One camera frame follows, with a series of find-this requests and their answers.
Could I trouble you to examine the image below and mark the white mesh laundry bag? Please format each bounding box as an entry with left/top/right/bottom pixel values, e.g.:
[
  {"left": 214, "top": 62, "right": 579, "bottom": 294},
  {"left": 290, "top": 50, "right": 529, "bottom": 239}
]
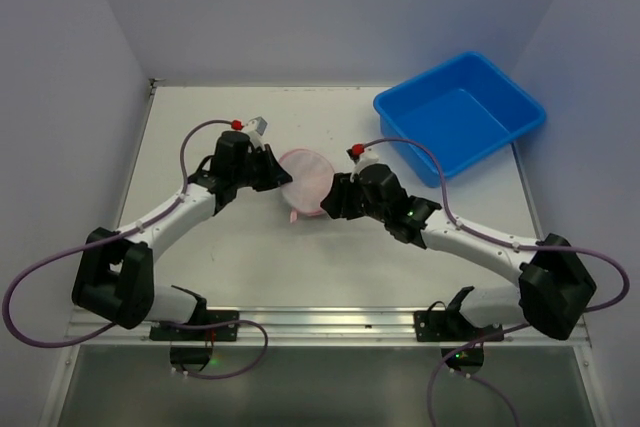
[{"left": 279, "top": 149, "right": 335, "bottom": 223}]

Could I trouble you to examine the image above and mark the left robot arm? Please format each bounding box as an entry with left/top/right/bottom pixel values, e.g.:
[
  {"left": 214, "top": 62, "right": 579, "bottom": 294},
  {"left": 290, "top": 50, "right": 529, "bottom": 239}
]
[{"left": 71, "top": 131, "right": 292, "bottom": 329}]

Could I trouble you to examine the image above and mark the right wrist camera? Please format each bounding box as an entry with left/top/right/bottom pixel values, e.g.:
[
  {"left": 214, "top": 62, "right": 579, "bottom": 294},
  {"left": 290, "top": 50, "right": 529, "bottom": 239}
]
[{"left": 347, "top": 143, "right": 379, "bottom": 182}]

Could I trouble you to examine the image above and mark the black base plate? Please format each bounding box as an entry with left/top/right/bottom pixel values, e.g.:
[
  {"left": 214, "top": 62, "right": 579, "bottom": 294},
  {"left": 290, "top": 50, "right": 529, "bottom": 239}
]
[
  {"left": 413, "top": 301, "right": 504, "bottom": 343},
  {"left": 149, "top": 308, "right": 239, "bottom": 342}
]

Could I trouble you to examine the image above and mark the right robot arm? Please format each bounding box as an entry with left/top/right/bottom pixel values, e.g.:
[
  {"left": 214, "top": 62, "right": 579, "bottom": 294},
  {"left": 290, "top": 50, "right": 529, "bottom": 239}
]
[{"left": 321, "top": 164, "right": 596, "bottom": 340}]

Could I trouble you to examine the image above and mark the aluminium mounting rail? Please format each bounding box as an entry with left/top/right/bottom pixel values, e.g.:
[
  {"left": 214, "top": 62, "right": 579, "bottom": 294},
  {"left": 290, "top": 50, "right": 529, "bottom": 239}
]
[{"left": 64, "top": 306, "right": 591, "bottom": 347}]

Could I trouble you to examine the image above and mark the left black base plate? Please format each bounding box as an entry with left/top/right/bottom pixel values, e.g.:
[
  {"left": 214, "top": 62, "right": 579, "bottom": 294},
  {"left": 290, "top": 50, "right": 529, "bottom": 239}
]
[{"left": 149, "top": 308, "right": 239, "bottom": 342}]

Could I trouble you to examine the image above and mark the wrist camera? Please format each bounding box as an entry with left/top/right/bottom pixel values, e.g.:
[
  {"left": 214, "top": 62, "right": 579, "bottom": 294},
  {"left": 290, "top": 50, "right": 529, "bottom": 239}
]
[
  {"left": 347, "top": 143, "right": 379, "bottom": 182},
  {"left": 231, "top": 116, "right": 268, "bottom": 148}
]

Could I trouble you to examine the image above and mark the blue plastic bin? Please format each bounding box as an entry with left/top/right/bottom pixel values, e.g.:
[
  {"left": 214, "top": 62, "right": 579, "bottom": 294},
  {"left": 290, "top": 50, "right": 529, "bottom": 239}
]
[{"left": 373, "top": 51, "right": 546, "bottom": 179}]

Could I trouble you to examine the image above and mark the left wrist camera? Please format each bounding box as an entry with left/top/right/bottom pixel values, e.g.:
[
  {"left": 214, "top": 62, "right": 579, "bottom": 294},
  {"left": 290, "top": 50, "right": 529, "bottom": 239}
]
[{"left": 231, "top": 116, "right": 268, "bottom": 148}]

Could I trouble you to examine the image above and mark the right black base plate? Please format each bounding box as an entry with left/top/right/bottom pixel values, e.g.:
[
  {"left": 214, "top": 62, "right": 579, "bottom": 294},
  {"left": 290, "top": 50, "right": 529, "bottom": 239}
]
[{"left": 413, "top": 301, "right": 504, "bottom": 343}]

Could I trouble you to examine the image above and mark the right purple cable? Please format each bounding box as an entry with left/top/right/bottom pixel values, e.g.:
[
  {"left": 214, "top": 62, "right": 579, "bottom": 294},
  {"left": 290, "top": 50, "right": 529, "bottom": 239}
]
[{"left": 427, "top": 138, "right": 631, "bottom": 427}]

